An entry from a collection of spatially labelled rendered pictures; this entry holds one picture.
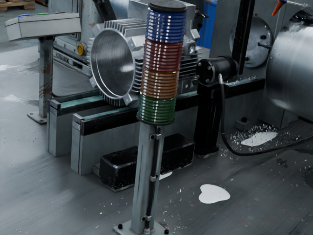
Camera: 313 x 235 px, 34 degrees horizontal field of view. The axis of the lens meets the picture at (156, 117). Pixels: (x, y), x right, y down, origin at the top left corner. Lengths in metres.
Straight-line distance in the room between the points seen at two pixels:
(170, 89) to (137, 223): 0.26
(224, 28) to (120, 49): 0.42
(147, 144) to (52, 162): 0.37
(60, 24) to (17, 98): 0.31
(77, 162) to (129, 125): 0.14
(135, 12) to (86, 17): 0.51
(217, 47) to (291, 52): 0.46
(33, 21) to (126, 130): 0.35
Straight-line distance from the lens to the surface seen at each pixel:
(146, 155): 0.86
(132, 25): 1.13
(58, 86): 1.61
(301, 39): 1.17
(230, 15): 1.54
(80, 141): 1.09
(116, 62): 1.25
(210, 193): 1.10
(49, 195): 1.05
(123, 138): 1.15
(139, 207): 0.91
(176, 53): 0.79
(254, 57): 1.49
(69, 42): 1.78
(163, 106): 0.81
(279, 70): 1.18
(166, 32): 0.77
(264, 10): 1.47
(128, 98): 1.12
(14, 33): 1.28
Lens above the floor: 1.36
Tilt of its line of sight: 23 degrees down
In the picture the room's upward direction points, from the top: 6 degrees clockwise
